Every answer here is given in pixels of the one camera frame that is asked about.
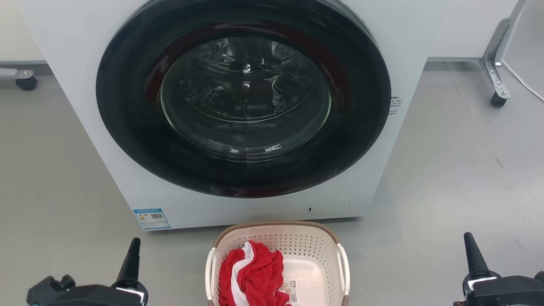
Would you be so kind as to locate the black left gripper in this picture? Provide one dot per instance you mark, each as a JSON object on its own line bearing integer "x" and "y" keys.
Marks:
{"x": 93, "y": 296}

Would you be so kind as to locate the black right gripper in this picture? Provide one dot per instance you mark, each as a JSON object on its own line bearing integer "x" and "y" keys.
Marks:
{"x": 510, "y": 293}

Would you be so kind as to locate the cream plastic laundry basket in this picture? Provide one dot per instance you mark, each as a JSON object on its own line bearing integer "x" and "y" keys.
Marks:
{"x": 306, "y": 250}

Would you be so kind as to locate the printed paper instruction sheet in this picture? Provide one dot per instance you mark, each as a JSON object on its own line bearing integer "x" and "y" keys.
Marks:
{"x": 289, "y": 290}

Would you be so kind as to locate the blue energy label sticker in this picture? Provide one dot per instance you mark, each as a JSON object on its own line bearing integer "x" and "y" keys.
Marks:
{"x": 151, "y": 218}

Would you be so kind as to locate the red and white garment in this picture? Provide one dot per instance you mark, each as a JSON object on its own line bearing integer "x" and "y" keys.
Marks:
{"x": 259, "y": 272}

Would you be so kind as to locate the round dark washing machine door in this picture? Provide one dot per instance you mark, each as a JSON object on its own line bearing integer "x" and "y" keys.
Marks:
{"x": 127, "y": 127}

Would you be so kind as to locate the round white filter cover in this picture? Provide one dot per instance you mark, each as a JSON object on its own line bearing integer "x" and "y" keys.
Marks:
{"x": 328, "y": 207}

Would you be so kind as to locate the white front-load washing machine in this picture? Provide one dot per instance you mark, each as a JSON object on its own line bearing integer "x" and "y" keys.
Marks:
{"x": 76, "y": 85}

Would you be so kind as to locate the metal leg with black caster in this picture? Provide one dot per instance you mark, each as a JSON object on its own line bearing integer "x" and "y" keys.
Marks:
{"x": 495, "y": 63}

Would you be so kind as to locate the grey foot with black caster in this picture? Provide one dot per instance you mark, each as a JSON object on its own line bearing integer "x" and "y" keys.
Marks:
{"x": 23, "y": 78}

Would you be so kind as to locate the white partition panel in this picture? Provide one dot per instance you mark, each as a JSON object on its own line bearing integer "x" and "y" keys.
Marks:
{"x": 463, "y": 29}

